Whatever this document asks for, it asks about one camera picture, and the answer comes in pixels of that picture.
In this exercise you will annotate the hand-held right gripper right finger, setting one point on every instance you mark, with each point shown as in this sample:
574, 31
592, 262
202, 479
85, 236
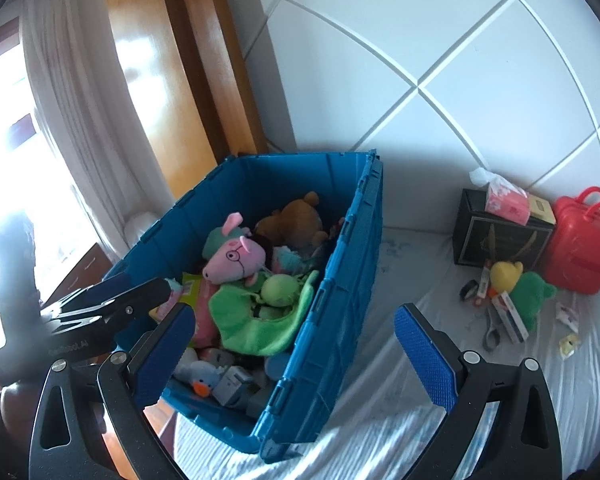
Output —
425, 355

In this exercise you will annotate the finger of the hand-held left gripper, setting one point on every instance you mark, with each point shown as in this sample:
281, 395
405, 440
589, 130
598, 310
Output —
130, 300

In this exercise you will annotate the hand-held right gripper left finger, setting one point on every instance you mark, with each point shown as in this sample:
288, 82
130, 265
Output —
162, 355

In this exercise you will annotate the blue plastic storage container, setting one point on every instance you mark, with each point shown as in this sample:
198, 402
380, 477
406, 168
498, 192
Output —
330, 310

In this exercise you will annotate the person's left hand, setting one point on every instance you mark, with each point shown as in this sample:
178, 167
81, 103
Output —
10, 405

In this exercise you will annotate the blue duck plush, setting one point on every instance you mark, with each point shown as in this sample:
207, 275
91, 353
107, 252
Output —
200, 375

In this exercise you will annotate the dark wooden nightstand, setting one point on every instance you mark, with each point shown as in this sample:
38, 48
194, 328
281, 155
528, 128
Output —
87, 267

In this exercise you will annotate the green wet wipes packet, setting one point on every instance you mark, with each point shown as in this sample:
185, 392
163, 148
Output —
195, 292

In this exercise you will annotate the black wristband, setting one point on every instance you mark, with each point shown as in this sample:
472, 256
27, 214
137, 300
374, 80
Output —
463, 294

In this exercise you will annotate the white cardboard box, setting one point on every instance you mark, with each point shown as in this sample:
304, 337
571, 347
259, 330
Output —
235, 382

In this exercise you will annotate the small red white box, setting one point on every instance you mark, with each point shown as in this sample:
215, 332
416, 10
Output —
481, 287

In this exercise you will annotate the white blue small box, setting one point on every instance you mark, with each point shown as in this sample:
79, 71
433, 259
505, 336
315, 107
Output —
510, 317

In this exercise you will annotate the pink pig plush with glasses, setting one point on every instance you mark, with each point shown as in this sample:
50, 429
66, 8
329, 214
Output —
230, 255

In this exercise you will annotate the yellow plush toy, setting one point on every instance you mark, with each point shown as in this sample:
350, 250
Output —
505, 275

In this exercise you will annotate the green plush toy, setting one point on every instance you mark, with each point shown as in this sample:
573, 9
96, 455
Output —
530, 300

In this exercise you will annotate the black gift box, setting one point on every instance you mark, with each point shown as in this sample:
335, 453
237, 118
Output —
480, 240

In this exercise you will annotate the small yellow white sachet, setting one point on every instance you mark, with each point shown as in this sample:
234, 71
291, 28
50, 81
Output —
569, 346

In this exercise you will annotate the pink teal packet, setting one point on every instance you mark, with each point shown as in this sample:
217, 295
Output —
287, 260

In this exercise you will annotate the white striped bed sheet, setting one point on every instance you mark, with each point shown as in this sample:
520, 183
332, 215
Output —
580, 400

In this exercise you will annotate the pink tissue pack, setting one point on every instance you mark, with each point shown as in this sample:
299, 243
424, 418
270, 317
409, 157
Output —
505, 205

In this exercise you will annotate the brown teddy bear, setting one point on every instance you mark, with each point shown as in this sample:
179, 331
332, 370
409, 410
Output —
292, 220

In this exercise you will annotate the red toy suitcase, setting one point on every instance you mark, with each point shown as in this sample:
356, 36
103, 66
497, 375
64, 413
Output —
580, 255

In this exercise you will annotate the small beige box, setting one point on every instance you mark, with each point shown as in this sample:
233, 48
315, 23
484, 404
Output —
542, 208

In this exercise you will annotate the white curtain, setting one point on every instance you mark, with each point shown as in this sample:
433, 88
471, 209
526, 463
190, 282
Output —
65, 85

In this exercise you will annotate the wooden headboard frame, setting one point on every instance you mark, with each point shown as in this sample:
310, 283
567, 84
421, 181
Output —
145, 85

